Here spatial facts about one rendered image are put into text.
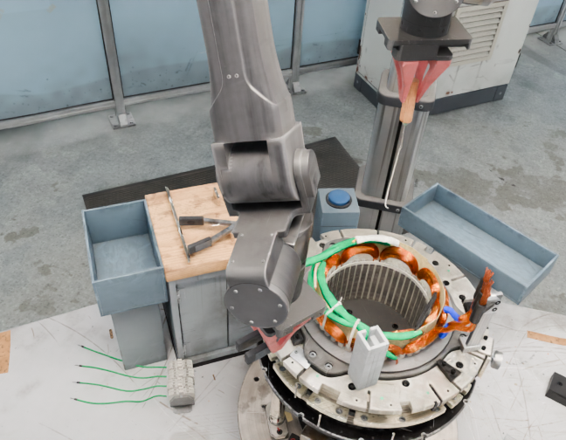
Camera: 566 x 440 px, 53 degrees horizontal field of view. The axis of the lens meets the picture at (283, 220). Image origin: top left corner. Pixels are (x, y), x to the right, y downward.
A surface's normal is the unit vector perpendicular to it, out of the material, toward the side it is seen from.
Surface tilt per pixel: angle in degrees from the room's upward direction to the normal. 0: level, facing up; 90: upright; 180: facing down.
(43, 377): 0
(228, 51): 73
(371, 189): 90
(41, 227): 0
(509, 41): 90
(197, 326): 90
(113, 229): 90
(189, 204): 0
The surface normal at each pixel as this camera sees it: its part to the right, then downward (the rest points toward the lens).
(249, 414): 0.05, -0.73
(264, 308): -0.22, 0.64
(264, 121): -0.29, 0.40
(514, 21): 0.40, 0.66
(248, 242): -0.24, -0.72
